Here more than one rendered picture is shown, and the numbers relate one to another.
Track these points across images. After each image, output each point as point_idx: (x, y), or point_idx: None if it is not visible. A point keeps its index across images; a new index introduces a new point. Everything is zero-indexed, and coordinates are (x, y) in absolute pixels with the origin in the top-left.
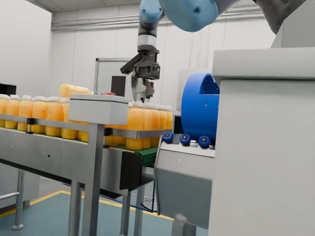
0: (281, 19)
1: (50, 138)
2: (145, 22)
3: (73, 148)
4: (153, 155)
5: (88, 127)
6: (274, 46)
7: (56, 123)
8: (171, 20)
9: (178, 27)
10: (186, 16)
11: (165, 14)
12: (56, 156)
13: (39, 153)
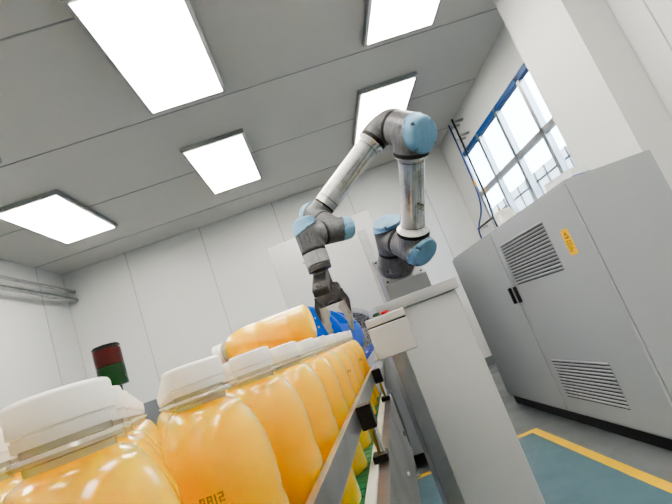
0: (409, 270)
1: (390, 430)
2: (342, 238)
3: (394, 423)
4: None
5: (370, 379)
6: (409, 281)
7: (365, 395)
8: (417, 256)
9: (416, 261)
10: (428, 258)
11: (418, 251)
12: (405, 464)
13: (408, 491)
